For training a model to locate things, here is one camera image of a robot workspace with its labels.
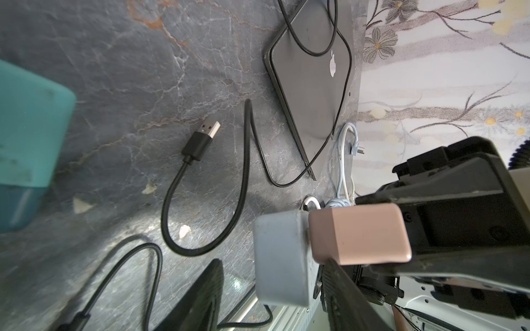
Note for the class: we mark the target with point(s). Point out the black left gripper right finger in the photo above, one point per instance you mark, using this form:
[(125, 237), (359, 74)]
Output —
[(346, 306)]

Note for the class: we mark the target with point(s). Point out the small pink plug adapter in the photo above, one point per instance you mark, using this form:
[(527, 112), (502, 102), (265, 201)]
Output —
[(359, 235)]

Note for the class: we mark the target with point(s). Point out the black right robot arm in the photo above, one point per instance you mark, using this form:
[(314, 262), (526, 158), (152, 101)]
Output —
[(429, 313)]

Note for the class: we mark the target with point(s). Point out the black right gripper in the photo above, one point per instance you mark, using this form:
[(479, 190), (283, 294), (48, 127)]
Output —
[(467, 223)]

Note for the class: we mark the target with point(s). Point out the grey white power strip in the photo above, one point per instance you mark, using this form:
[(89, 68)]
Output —
[(285, 271)]

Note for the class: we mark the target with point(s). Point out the dark grey closed laptop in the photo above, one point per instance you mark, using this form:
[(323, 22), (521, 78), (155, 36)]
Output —
[(311, 68)]

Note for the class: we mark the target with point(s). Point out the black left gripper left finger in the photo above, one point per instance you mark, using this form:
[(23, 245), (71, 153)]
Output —
[(199, 308)]

